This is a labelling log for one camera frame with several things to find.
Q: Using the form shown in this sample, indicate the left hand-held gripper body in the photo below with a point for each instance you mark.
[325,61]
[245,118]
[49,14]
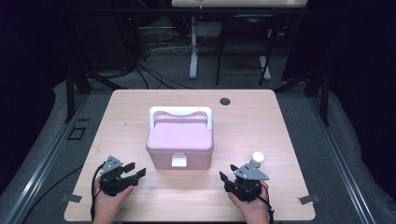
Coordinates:
[112,183]

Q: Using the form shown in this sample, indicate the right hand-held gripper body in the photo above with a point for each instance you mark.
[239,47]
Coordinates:
[250,173]

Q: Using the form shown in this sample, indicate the small white-capped bottle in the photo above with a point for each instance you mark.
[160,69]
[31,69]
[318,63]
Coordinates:
[257,158]

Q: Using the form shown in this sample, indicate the person's left hand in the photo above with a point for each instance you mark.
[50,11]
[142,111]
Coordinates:
[106,208]

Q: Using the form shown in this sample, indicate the person's right hand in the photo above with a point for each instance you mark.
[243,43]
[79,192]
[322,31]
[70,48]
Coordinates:
[255,211]

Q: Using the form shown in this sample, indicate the grey tape strip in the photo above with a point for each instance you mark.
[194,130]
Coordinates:
[308,199]
[73,198]

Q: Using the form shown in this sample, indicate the dark round table grommet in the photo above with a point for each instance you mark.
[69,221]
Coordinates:
[225,101]

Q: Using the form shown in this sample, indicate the white desk with legs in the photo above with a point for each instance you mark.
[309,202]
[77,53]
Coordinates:
[193,62]

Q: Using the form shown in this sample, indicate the black chair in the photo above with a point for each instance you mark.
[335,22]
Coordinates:
[246,43]

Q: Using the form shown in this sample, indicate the dark equipment tower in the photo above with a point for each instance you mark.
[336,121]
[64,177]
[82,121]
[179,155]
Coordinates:
[130,40]

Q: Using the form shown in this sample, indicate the dark curtain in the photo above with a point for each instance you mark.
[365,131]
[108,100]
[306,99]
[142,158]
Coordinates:
[25,77]
[364,77]

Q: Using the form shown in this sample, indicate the grey control box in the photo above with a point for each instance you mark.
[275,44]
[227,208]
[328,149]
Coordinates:
[208,29]

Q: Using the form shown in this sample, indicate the aluminium rail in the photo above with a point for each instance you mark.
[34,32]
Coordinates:
[46,161]
[342,165]

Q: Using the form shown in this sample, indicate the black metal frame stand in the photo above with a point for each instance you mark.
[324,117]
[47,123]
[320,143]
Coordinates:
[70,102]
[325,105]

